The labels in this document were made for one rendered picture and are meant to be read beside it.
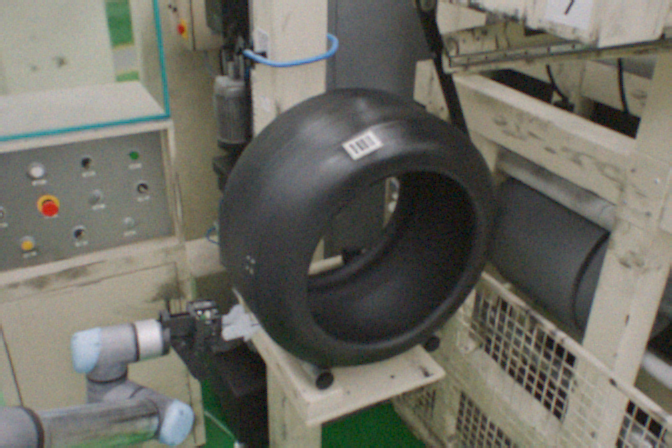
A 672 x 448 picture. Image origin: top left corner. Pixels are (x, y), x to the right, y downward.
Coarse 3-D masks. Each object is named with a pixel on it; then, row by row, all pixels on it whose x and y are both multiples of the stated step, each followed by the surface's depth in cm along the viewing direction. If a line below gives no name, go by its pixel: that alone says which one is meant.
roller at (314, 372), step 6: (300, 360) 146; (306, 366) 144; (312, 366) 143; (318, 366) 142; (324, 366) 142; (306, 372) 144; (312, 372) 142; (318, 372) 141; (324, 372) 141; (330, 372) 142; (312, 378) 142; (318, 378) 140; (324, 378) 140; (330, 378) 141; (318, 384) 140; (324, 384) 141; (330, 384) 142
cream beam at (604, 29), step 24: (456, 0) 125; (480, 0) 119; (504, 0) 114; (528, 0) 109; (600, 0) 97; (624, 0) 97; (648, 0) 100; (528, 24) 111; (552, 24) 106; (600, 24) 98; (624, 24) 100; (648, 24) 102
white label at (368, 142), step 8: (360, 136) 118; (368, 136) 117; (344, 144) 117; (352, 144) 117; (360, 144) 116; (368, 144) 116; (376, 144) 116; (352, 152) 116; (360, 152) 115; (368, 152) 116
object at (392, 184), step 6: (390, 180) 189; (396, 180) 188; (390, 186) 189; (396, 186) 186; (390, 192) 191; (396, 192) 190; (390, 198) 192; (396, 198) 189; (390, 204) 192; (390, 210) 193; (384, 216) 195; (384, 222) 196
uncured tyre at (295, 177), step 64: (320, 128) 122; (384, 128) 119; (448, 128) 127; (256, 192) 123; (320, 192) 116; (448, 192) 157; (256, 256) 120; (384, 256) 167; (448, 256) 157; (320, 320) 157; (384, 320) 157; (448, 320) 147
